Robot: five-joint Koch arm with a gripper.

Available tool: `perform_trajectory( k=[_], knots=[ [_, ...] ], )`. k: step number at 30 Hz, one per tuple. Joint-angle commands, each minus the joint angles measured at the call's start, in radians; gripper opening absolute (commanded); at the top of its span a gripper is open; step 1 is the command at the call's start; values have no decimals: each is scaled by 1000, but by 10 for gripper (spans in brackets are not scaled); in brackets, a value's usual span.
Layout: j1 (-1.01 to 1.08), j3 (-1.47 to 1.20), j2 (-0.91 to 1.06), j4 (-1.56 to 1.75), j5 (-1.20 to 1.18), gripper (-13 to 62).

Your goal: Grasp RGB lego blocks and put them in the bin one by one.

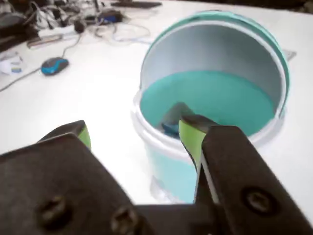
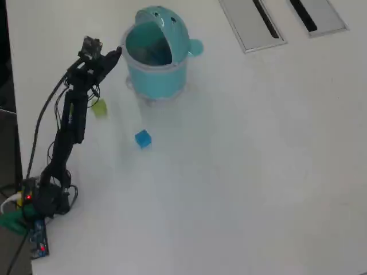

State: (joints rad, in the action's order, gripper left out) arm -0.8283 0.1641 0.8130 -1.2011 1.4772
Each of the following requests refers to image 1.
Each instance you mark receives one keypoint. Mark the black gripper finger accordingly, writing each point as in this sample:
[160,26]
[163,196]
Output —
[239,171]
[53,176]

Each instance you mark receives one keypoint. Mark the teal whale-shaped bin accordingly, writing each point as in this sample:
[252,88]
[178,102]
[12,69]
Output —
[210,93]

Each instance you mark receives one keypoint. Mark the grey flat object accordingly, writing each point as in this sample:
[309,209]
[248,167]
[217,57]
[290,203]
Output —
[178,111]

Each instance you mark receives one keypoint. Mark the blue black computer mouse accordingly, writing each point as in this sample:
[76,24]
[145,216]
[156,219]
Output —
[54,66]

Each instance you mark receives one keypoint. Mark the white paper packet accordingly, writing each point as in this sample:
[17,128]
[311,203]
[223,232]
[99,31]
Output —
[11,64]

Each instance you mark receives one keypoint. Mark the silver metal bar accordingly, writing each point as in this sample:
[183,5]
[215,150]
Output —
[45,40]

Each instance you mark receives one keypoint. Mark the black power plug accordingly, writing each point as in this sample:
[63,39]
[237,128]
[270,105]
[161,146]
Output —
[79,25]

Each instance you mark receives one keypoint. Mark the dark equipment pile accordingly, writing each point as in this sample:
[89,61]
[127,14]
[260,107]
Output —
[14,27]

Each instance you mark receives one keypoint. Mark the black blue device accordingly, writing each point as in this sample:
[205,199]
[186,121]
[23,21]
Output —
[110,16]

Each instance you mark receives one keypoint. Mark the black flat device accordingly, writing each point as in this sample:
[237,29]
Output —
[137,4]

